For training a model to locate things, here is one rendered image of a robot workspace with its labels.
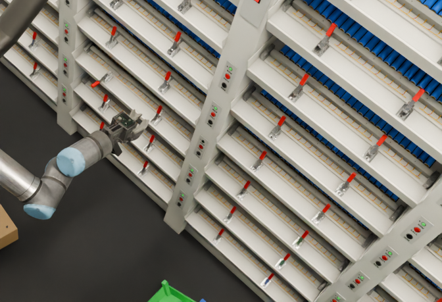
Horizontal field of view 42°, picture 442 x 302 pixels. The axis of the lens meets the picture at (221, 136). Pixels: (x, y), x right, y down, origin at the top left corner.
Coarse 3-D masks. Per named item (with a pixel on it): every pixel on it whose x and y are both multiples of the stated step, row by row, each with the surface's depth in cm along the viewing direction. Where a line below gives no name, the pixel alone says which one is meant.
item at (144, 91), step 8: (96, 48) 230; (104, 56) 229; (112, 64) 228; (120, 72) 227; (120, 80) 227; (128, 80) 226; (144, 88) 224; (152, 96) 223; (160, 104) 222; (168, 112) 221; (176, 120) 221; (184, 120) 220; (192, 128) 219
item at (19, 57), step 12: (12, 48) 273; (12, 60) 272; (24, 60) 272; (36, 60) 269; (24, 72) 270; (36, 72) 267; (48, 72) 267; (36, 84) 268; (48, 84) 268; (48, 96) 267
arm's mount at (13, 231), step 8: (0, 208) 229; (0, 216) 227; (8, 216) 228; (0, 224) 226; (8, 224) 226; (0, 232) 224; (8, 232) 225; (16, 232) 228; (0, 240) 224; (8, 240) 228; (0, 248) 229
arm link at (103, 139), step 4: (96, 132) 192; (100, 132) 192; (92, 136) 190; (96, 136) 190; (100, 136) 191; (104, 136) 191; (100, 140) 190; (104, 140) 190; (108, 140) 191; (104, 144) 190; (108, 144) 191; (104, 148) 190; (108, 148) 192; (104, 152) 190; (108, 152) 192; (104, 156) 192
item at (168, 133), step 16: (80, 48) 229; (80, 64) 231; (96, 64) 230; (96, 80) 233; (112, 80) 228; (128, 96) 226; (144, 96) 226; (144, 112) 224; (160, 112) 224; (160, 128) 221; (176, 144) 219
